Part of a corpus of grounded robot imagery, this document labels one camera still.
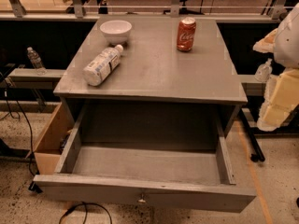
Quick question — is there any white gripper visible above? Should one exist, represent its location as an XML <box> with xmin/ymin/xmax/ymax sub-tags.
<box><xmin>253</xmin><ymin>3</ymin><xmax>299</xmax><ymax>132</ymax></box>

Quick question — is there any grey cabinet table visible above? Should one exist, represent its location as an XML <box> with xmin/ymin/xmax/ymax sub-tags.
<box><xmin>54</xmin><ymin>15</ymin><xmax>247</xmax><ymax>133</ymax></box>

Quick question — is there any open grey drawer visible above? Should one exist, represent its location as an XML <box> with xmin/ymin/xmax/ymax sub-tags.
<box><xmin>35</xmin><ymin>101</ymin><xmax>256</xmax><ymax>213</ymax></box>

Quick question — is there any white plastic bottle blue label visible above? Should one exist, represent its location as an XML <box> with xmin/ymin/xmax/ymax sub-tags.
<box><xmin>83</xmin><ymin>45</ymin><xmax>123</xmax><ymax>86</ymax></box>

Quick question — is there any cardboard box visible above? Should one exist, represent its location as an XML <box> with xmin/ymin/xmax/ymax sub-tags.
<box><xmin>33</xmin><ymin>103</ymin><xmax>74</xmax><ymax>175</ymax></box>

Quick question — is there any metal drawer knob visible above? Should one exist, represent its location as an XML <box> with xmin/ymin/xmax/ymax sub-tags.
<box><xmin>137</xmin><ymin>193</ymin><xmax>147</xmax><ymax>204</ymax></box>

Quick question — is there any black floor cable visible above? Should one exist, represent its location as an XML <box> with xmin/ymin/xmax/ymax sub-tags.
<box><xmin>0</xmin><ymin>72</ymin><xmax>38</xmax><ymax>177</ymax></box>

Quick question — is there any clear sanitizer bottle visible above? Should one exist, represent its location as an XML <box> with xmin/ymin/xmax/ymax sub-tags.
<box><xmin>254</xmin><ymin>58</ymin><xmax>272</xmax><ymax>82</ymax></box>

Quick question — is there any clear water bottle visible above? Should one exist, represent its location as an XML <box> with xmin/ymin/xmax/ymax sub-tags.
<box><xmin>27</xmin><ymin>47</ymin><xmax>46</xmax><ymax>76</ymax></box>

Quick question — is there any red coke can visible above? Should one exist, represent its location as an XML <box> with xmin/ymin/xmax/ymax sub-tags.
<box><xmin>177</xmin><ymin>17</ymin><xmax>196</xmax><ymax>51</ymax></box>

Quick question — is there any white ceramic bowl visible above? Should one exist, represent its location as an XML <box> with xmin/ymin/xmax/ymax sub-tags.
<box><xmin>100</xmin><ymin>20</ymin><xmax>132</xmax><ymax>45</ymax></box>

